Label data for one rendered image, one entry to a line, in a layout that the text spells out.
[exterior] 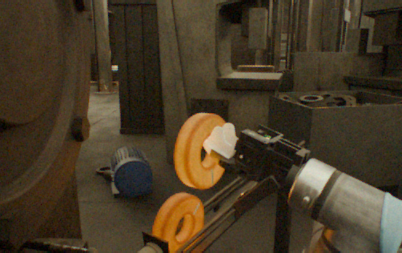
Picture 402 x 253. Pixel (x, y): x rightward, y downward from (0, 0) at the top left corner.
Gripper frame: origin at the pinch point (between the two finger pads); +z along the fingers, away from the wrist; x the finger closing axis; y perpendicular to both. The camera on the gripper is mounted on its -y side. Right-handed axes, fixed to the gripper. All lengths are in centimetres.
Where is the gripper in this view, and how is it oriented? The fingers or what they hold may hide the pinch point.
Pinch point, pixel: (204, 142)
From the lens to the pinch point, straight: 65.9
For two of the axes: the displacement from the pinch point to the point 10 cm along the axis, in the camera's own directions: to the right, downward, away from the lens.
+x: -6.0, 2.0, -7.7
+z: -7.7, -4.1, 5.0
